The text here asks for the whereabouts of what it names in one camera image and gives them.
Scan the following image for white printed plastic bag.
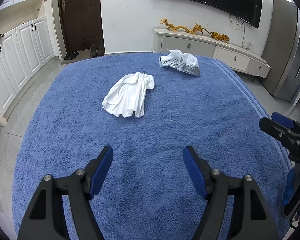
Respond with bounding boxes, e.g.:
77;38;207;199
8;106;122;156
159;49;200;77

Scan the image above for grey refrigerator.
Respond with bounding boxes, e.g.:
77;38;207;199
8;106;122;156
262;0;300;101

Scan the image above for golden dragon ornament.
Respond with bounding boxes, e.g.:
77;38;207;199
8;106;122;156
159;18;210;35

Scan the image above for white paper towel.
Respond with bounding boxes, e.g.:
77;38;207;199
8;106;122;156
102;72;155;118

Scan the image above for white TV cabinet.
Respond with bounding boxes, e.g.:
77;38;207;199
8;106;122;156
153;28;271;79

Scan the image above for white wall cupboards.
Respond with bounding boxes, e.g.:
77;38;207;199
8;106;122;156
0;0;55;127

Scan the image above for dark brown door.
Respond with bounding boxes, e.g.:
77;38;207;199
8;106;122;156
58;0;104;51

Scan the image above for golden tiger ornament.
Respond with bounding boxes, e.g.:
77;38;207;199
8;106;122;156
210;32;230;43

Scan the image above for blue fluffy table cloth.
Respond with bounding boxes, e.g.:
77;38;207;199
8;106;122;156
12;53;290;239

